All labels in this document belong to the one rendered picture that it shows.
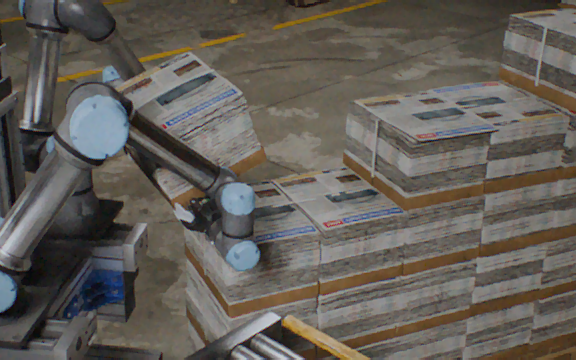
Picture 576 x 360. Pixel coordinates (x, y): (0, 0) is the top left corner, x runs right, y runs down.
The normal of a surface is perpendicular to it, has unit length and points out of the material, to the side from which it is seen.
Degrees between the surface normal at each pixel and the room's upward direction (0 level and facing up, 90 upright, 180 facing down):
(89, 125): 84
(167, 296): 0
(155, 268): 0
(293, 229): 0
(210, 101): 20
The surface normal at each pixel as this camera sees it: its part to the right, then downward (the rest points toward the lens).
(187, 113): -0.27, -0.79
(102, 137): 0.38, 0.31
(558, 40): -0.91, 0.15
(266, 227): 0.03, -0.90
